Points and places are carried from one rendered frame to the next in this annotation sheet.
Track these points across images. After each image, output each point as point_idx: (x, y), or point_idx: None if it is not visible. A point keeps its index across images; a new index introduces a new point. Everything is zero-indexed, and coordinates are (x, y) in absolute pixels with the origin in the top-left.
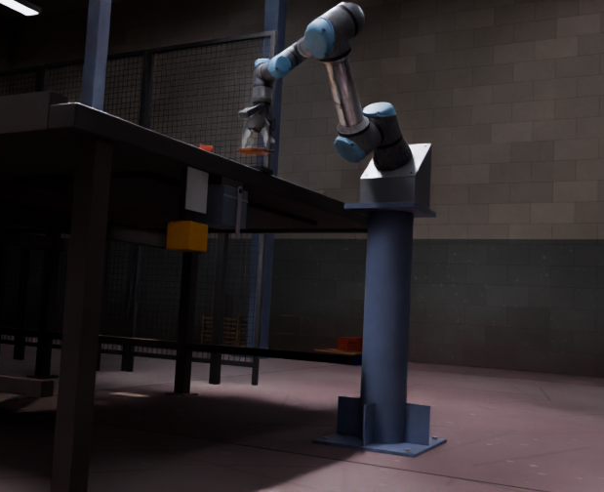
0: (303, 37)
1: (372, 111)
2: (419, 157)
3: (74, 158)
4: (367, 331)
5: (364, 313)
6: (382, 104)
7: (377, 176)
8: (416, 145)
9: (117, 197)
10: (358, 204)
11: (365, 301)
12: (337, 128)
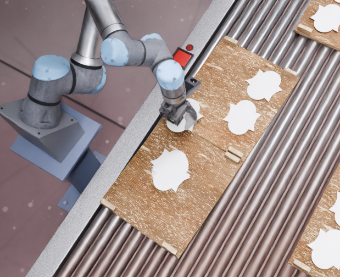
0: (120, 17)
1: (61, 59)
2: (17, 103)
3: (305, 0)
4: (100, 164)
5: (99, 166)
6: (45, 61)
7: (64, 114)
8: (7, 114)
9: None
10: (89, 118)
11: (96, 162)
12: (102, 63)
